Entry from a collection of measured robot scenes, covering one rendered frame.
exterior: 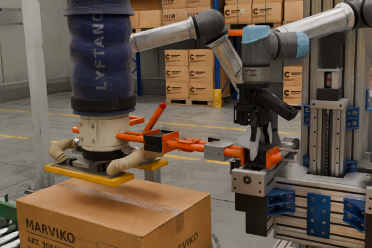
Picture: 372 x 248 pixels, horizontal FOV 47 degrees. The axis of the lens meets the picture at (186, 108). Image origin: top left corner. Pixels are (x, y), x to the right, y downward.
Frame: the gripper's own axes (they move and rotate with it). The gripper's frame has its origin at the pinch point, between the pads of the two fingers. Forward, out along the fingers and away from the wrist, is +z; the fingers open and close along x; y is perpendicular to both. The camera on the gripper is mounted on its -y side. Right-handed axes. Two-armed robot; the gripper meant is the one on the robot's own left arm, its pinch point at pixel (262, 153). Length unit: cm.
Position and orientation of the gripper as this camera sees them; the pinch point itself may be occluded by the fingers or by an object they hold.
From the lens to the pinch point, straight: 123.7
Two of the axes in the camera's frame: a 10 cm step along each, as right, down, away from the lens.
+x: -5.7, 1.5, -8.1
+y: -8.2, -0.8, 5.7
